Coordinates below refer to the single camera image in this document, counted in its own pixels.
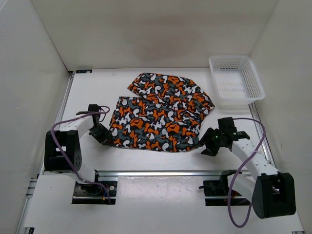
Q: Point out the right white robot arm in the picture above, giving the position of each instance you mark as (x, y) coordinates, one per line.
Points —
(269, 192)

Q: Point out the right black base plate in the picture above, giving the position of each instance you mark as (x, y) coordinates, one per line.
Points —
(216, 196)

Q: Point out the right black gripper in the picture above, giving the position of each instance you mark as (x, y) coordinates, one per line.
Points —
(210, 150)

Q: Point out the white plastic basket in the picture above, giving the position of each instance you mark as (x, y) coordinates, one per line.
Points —
(236, 81)

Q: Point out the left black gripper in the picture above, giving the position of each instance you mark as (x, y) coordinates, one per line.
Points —
(103, 139)

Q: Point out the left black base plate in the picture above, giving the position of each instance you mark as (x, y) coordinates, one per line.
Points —
(95, 194)

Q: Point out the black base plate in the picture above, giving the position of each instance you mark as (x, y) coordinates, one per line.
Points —
(95, 194)
(216, 196)

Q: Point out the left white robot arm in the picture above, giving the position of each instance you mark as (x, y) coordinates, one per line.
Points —
(62, 145)

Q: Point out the orange camouflage shorts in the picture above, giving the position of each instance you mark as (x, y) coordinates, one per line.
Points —
(165, 115)

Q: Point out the aluminium front rail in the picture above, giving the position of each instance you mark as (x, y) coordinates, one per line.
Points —
(160, 173)

